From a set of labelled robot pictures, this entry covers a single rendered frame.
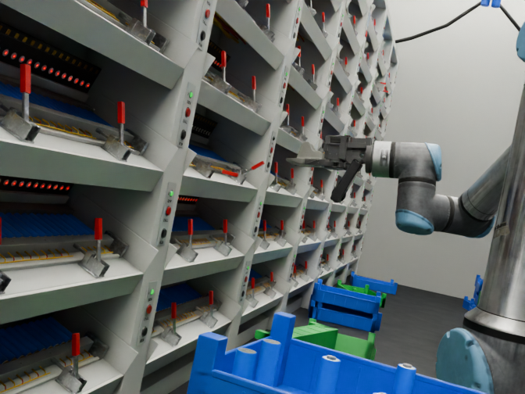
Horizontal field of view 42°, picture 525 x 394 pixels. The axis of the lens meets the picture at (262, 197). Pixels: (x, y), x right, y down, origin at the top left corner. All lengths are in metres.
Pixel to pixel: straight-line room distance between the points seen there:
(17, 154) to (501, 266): 0.81
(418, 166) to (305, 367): 0.97
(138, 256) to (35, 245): 0.28
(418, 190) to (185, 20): 0.69
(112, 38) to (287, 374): 0.54
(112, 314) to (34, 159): 0.49
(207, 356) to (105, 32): 0.56
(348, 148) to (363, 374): 1.03
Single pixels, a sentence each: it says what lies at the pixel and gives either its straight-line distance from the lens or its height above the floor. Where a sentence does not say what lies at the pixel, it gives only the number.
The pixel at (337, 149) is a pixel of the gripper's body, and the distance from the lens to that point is 1.70.
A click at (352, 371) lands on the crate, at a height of 0.36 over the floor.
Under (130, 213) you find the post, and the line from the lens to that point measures 1.28.
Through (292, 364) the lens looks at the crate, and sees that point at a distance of 0.76.
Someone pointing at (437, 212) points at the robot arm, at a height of 0.55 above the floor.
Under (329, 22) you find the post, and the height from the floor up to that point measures 1.20.
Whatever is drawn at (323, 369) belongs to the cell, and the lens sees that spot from 0.64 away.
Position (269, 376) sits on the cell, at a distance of 0.66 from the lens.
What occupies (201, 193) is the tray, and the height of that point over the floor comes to 0.49.
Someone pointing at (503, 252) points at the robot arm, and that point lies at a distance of 1.24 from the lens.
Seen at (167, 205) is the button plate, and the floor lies 0.46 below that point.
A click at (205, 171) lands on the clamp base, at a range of 1.51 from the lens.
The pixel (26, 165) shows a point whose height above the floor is 0.50.
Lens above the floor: 0.53
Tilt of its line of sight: 1 degrees down
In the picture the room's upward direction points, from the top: 11 degrees clockwise
